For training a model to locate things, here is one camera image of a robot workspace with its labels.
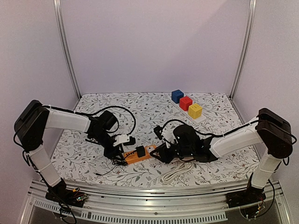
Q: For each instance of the orange power strip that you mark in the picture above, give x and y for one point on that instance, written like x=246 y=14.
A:
x=133 y=159

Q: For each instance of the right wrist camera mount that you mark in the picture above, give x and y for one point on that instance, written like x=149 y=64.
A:
x=165 y=134

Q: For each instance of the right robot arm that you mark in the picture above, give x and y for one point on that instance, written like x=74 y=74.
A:
x=187 y=143

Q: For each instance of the blue cube socket adapter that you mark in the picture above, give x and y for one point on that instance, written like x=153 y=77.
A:
x=176 y=96

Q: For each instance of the floral table mat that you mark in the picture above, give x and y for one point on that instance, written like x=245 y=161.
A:
x=79 y=154

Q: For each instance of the red cube socket adapter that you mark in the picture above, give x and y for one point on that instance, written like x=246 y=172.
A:
x=185 y=102

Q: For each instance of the front aluminium rail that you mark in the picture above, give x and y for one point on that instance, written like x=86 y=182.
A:
x=204 y=204

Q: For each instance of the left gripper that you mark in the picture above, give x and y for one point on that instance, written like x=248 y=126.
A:
x=111 y=153

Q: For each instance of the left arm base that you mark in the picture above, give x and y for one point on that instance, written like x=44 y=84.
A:
x=59 y=193

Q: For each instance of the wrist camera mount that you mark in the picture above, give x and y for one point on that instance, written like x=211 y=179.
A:
x=165 y=134
x=124 y=139

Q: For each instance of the left aluminium frame post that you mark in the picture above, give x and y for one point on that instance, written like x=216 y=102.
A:
x=65 y=47

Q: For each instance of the yellow cube socket adapter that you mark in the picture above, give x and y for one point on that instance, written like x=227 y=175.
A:
x=195 y=111

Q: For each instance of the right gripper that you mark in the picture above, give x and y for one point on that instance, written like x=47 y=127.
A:
x=167 y=153

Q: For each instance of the black power adapter with cable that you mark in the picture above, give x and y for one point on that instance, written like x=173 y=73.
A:
x=139 y=152

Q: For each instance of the white multicolour power strip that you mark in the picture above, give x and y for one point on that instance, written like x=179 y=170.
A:
x=197 y=121

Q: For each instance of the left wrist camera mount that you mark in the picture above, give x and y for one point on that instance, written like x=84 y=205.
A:
x=124 y=139

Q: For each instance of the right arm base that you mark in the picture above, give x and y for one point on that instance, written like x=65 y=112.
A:
x=252 y=198

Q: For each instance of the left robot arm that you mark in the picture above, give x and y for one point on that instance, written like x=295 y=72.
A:
x=37 y=118

